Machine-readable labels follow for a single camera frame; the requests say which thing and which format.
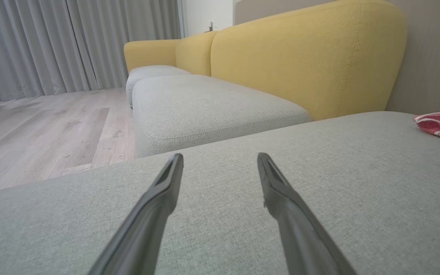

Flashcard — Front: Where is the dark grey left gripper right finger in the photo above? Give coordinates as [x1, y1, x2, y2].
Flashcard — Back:
[257, 152, 358, 275]

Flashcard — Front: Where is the grey pleated curtain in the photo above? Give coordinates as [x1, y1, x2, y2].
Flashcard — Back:
[66, 0, 183, 91]
[0, 0, 76, 104]

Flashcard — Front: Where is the small grey sofa seat cushion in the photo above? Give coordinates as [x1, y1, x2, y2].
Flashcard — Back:
[125, 65, 193, 108]

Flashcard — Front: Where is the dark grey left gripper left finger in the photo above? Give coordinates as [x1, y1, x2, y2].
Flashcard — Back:
[86, 153, 184, 275]

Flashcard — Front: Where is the wide yellow sofa backrest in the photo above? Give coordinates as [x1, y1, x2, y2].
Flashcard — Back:
[210, 0, 408, 121]

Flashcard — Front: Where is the narrow yellow sofa backrest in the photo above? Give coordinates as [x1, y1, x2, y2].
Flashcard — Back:
[175, 31, 219, 77]

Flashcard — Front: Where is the yellow sofa armrest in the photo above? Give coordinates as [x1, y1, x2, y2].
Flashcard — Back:
[123, 39, 182, 74]

